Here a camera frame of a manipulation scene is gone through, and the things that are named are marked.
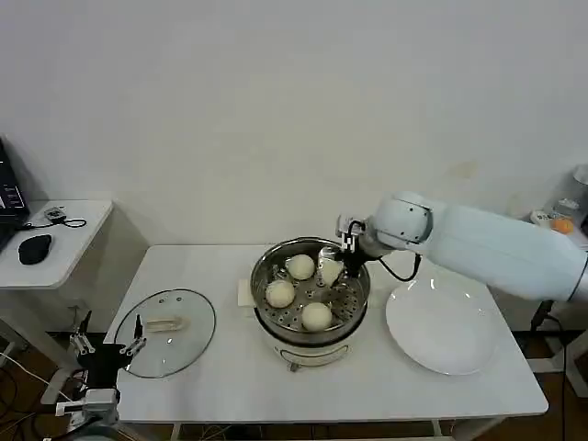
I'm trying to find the white work table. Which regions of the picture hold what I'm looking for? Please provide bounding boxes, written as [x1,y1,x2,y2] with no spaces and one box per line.
[103,243,548,441]

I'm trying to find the floor cables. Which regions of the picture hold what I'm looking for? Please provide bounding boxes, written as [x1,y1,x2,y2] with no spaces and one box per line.
[0,338,77,441]

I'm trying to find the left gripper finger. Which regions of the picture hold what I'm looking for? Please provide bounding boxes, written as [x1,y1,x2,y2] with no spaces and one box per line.
[69,311,96,356]
[119,313,148,356]

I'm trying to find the black power cable with adapter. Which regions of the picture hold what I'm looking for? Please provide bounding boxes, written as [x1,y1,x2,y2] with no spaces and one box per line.
[529,299,588,441]

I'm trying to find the round glass lid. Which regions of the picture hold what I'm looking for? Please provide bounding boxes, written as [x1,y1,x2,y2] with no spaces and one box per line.
[113,288,217,379]

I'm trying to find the white electric cooker base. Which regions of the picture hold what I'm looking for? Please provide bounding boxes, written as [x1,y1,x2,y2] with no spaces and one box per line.
[235,278,383,374]

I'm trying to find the black computer mouse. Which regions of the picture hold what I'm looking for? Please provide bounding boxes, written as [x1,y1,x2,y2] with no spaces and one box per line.
[17,233,54,266]

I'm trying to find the perforated steel steamer basket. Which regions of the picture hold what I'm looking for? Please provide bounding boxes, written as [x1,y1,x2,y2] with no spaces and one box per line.
[250,236,372,344]

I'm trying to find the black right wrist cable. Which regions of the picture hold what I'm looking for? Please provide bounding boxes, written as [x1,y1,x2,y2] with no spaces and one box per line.
[376,254,424,283]

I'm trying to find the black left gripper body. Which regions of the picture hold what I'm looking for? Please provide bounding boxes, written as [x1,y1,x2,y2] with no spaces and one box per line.
[75,344,133,390]

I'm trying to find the small grey device with cord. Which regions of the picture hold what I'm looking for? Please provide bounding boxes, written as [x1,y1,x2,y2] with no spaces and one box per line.
[22,206,88,232]

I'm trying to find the white round plate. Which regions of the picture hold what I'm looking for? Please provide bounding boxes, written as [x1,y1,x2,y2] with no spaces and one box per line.
[384,274,498,376]

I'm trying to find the black laptop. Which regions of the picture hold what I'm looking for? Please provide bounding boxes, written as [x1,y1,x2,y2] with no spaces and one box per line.
[0,137,31,253]

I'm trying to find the white side table with clutter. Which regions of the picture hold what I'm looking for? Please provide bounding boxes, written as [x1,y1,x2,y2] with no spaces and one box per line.
[527,209,588,397]

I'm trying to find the white steamed bun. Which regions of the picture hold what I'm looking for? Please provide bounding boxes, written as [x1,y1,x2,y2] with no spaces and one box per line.
[265,279,297,309]
[300,301,334,332]
[319,257,345,287]
[286,254,316,281]

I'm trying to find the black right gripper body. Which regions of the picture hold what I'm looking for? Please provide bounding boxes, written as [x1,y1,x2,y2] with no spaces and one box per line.
[341,246,369,278]

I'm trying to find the white side table rounded corner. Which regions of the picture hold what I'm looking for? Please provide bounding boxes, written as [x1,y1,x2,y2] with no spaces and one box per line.
[0,199,115,406]

